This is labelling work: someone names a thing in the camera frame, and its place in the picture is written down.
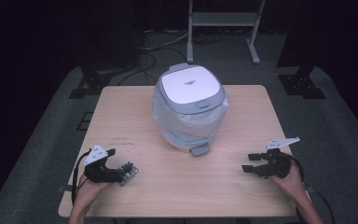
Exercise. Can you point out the white and grey pedal bin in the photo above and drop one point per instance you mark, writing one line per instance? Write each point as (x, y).
(188, 84)

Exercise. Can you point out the person's left hand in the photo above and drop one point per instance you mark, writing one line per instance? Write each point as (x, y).
(88, 188)

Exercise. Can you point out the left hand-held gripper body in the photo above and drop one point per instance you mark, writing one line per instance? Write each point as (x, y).
(98, 172)

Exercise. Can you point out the white metal stand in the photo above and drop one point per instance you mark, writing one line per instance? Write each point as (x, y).
(223, 18)

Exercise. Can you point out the person's right hand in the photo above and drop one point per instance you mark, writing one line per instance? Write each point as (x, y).
(290, 185)

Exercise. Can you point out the clear plastic bin liner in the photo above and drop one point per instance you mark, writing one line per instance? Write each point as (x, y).
(183, 127)

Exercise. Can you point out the black stand base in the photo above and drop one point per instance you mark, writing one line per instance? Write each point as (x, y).
(301, 85)
(88, 87)

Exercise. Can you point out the black floor socket plate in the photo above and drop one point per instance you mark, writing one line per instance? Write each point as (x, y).
(85, 121)

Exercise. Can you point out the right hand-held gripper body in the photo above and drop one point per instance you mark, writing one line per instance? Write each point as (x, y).
(276, 165)

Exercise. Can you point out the green circuit board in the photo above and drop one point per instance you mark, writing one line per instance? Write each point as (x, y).
(130, 171)

